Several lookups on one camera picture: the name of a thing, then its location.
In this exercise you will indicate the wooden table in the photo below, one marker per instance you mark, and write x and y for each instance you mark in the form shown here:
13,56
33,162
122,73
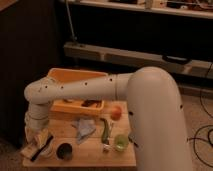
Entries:
90,153

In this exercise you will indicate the green chili pepper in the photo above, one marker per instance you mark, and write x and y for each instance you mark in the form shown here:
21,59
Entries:
105,134

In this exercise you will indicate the beige board eraser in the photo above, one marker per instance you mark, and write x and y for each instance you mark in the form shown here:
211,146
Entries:
31,151

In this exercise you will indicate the yellow plastic bin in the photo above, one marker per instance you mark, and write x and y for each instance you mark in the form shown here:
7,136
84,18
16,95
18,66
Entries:
75,106

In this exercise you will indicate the grey metal shelf rail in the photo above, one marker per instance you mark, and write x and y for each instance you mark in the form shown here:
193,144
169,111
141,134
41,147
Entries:
137,59

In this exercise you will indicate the orange fruit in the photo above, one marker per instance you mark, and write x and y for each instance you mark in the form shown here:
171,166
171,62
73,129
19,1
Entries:
116,113

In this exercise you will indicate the white black tool in bin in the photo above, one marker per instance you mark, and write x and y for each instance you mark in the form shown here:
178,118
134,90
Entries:
84,103

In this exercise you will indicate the grey cloth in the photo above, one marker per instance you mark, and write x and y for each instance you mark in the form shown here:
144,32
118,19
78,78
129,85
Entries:
85,127

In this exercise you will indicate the blue sponge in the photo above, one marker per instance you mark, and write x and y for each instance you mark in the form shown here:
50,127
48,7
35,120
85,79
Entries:
131,139

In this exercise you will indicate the small green cup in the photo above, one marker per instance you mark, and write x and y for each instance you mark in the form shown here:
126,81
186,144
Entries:
121,142

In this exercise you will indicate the white paper cup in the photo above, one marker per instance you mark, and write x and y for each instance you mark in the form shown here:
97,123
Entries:
47,151

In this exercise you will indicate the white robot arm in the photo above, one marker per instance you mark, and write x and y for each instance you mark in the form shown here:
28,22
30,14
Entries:
155,109

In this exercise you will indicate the small silver object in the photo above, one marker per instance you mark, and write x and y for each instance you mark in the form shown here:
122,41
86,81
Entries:
106,148

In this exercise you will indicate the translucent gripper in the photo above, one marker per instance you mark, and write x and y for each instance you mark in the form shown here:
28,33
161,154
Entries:
39,137

